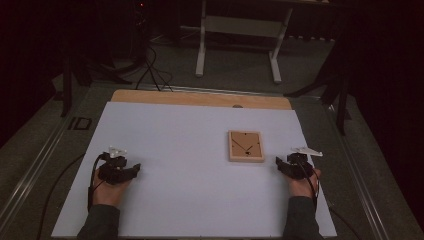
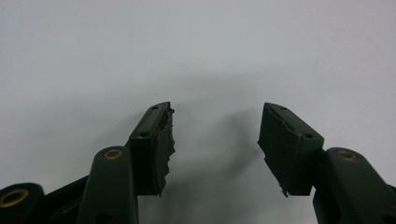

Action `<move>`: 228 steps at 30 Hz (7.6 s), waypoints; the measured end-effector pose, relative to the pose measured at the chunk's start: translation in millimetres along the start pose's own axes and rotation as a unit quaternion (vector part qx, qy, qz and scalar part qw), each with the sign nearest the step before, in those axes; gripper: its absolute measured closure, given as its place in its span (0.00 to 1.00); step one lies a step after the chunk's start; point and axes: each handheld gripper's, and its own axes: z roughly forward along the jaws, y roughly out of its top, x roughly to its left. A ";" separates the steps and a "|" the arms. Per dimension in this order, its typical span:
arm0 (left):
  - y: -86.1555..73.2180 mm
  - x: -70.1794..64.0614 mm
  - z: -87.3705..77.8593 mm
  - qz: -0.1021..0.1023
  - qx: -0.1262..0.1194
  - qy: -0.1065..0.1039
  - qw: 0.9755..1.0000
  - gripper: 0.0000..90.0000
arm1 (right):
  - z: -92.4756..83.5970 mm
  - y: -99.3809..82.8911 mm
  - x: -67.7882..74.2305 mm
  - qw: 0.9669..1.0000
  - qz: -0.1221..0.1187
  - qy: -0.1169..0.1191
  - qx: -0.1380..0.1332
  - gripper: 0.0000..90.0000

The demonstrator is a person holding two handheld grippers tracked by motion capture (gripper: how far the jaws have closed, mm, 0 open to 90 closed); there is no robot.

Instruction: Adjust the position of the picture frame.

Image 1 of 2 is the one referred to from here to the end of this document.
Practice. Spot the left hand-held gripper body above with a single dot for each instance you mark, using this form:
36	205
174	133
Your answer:
111	168

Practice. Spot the metal floor rail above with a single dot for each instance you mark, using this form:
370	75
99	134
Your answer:
233	91
30	178
360	173

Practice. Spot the person's left hand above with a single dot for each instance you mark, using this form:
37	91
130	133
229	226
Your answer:
106	195

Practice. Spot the white metal stand frame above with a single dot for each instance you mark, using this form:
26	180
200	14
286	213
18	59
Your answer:
200	50

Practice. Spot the white board sheet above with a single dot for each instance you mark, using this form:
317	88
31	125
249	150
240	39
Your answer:
186	150

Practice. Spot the black rectangular floor plate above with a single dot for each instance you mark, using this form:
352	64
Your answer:
80	123

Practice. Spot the black stand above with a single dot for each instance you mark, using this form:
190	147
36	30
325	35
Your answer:
341	100
66	86

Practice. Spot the person's right hand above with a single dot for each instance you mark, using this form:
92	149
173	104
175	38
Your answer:
301	188

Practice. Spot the small wooden square clock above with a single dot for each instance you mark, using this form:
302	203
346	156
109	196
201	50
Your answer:
246	146

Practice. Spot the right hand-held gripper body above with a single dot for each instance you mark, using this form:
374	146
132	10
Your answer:
300	168

